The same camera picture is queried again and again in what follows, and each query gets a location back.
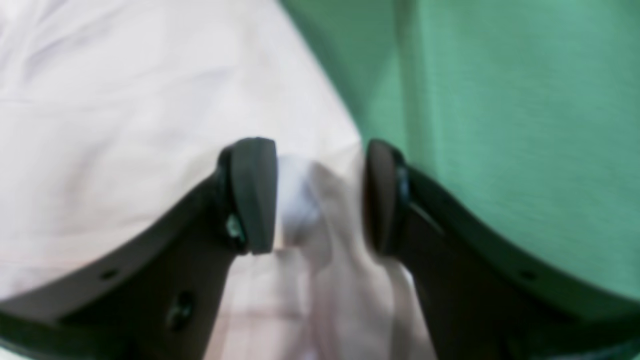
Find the pink t-shirt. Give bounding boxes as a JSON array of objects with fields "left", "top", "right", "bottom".
[{"left": 1, "top": 0, "right": 436, "bottom": 360}]

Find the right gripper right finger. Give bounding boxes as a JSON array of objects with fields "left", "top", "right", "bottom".
[{"left": 365, "top": 139, "right": 640, "bottom": 360}]

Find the green table cloth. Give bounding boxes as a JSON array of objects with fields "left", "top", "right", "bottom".
[{"left": 282, "top": 0, "right": 640, "bottom": 300}]

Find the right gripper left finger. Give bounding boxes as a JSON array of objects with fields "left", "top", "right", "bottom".
[{"left": 1, "top": 137, "right": 277, "bottom": 360}]

